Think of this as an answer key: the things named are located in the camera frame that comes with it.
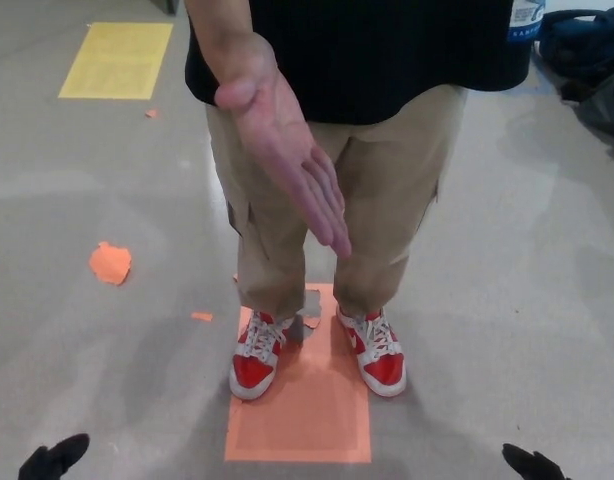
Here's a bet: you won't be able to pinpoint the person's bare right hand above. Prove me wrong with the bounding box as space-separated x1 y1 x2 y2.
215 68 353 259

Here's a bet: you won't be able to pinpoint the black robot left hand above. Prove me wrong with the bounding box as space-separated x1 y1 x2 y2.
17 432 91 480

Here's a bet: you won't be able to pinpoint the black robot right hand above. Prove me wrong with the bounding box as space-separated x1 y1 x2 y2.
501 442 569 480

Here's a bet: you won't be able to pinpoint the person's bare right forearm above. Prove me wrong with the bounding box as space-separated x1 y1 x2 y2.
184 0 280 90

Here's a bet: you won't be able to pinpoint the khaki cargo pants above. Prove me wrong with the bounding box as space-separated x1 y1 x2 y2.
205 82 469 322

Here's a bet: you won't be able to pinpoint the black t-shirt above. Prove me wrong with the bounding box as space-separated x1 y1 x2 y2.
184 0 532 126

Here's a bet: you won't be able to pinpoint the red white left sneaker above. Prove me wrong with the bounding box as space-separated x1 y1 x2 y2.
335 304 407 399

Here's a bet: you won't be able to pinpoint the red white sneaker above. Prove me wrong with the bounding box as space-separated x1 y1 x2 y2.
228 308 295 401
335 304 407 399

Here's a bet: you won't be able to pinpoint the yellow floor sheet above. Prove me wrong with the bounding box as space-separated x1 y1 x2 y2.
57 22 174 100

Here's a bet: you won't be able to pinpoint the large torn orange paper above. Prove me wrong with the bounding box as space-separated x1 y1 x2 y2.
88 241 134 287

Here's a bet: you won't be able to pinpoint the red white right sneaker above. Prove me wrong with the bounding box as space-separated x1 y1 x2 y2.
228 308 295 401

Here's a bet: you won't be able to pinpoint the orange floor sheet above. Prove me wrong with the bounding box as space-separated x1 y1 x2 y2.
224 282 373 464

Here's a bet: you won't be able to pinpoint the white container blue label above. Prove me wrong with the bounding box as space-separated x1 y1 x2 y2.
506 0 548 57

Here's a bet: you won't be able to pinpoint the dark blue bag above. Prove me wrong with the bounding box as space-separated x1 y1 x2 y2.
535 8 614 92

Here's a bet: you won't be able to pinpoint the black plastic bag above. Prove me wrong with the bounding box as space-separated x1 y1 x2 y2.
560 69 614 142

